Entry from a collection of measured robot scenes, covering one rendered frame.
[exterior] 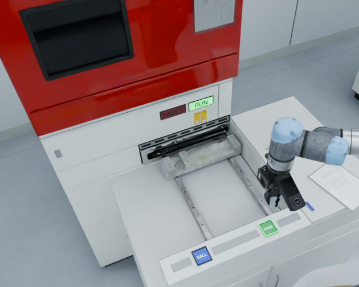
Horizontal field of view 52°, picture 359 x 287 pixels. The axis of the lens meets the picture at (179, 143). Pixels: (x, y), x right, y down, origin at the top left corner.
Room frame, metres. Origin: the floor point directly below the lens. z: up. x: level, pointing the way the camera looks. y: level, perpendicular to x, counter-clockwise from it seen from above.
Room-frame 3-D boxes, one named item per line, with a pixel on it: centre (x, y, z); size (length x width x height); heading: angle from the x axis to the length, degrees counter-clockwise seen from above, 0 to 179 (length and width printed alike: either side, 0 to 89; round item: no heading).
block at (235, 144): (1.16, -0.25, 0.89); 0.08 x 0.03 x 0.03; 19
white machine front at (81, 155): (1.14, 0.14, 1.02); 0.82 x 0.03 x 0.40; 109
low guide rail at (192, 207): (0.89, -0.02, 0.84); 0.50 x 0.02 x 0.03; 19
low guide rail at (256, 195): (0.98, -0.28, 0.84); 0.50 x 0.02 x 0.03; 19
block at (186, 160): (1.08, -0.02, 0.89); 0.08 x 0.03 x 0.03; 19
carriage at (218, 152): (1.11, -0.09, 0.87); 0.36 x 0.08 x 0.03; 109
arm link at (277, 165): (0.68, -0.28, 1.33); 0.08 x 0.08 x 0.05
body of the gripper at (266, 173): (0.69, -0.28, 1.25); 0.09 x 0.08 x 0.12; 19
